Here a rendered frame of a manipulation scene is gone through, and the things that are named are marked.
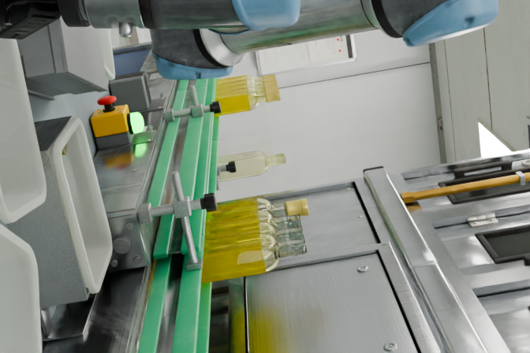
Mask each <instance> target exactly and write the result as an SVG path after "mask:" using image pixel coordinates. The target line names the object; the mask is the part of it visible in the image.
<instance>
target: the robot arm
mask: <svg viewBox="0 0 530 353"><path fill-rule="evenodd" d="M61 15H62V19H63V20H64V22H65V24H66V25H67V26H68V27H89V26H90V25H91V26H92V27H93V28H119V35H120V36H121V37H124V38H129V37H131V36H132V35H133V27H138V28H148V29H149V30H150V35H151V43H152V48H153V49H152V51H151V52H152V55H153V56H154V57H155V64H156V67H157V70H158V72H159V74H160V76H162V77H164V78H166V79H169V80H196V79H210V78H218V77H223V76H228V75H230V74H231V73H232V71H233V66H234V65H236V64H238V63H240V62H241V61H242V60H243V59H244V58H245V56H246V54H247V53H248V52H253V51H258V50H266V49H271V48H275V47H280V46H289V45H293V44H298V43H306V42H311V41H316V40H321V39H329V38H334V37H338V36H343V35H351V34H356V33H361V32H369V31H374V30H379V29H380V30H381V31H382V32H383V33H384V34H385V35H387V36H388V37H390V38H392V39H398V38H403V41H404V42H405V44H406V46H408V47H415V46H422V45H426V44H429V43H434V42H437V41H440V40H444V39H448V38H452V37H454V36H458V35H462V34H465V33H468V32H472V31H475V30H477V29H480V28H483V27H486V26H488V25H489V24H491V23H492V22H493V21H494V20H495V19H496V17H497V16H498V0H0V38H2V39H24V38H26V37H28V36H29V35H31V34H33V33H34V32H37V31H38V30H39V29H41V28H44V27H45V26H47V25H48V24H50V23H52V22H54V21H56V20H57V19H59V18H60V17H61Z"/></svg>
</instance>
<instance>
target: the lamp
mask: <svg viewBox="0 0 530 353"><path fill-rule="evenodd" d="M127 123H128V127H129V132H130V134H135V133H138V132H142V131H143V130H144V119H143V117H142V116H141V114H140V113H137V112H136V113H127Z"/></svg>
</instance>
